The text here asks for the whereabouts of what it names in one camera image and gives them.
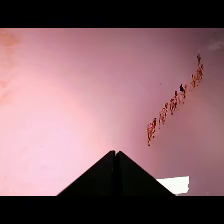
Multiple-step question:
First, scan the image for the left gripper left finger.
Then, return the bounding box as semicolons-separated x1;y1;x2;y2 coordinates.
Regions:
56;150;116;197

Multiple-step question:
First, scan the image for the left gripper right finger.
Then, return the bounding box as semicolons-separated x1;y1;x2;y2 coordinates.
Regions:
115;150;176;197

